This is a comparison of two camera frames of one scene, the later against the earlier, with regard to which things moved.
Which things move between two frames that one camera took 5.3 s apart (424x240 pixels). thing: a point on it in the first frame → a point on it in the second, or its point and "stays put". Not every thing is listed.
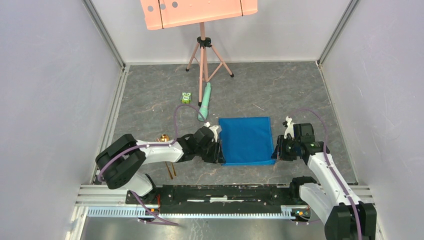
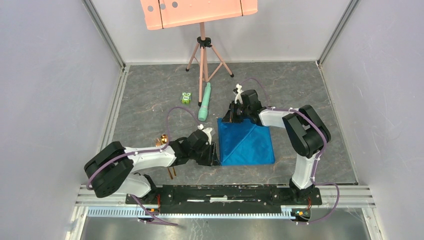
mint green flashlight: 205,102 stays put
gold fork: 158,140 stays put
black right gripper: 279,153 → 230,117
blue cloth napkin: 247,141 stays put
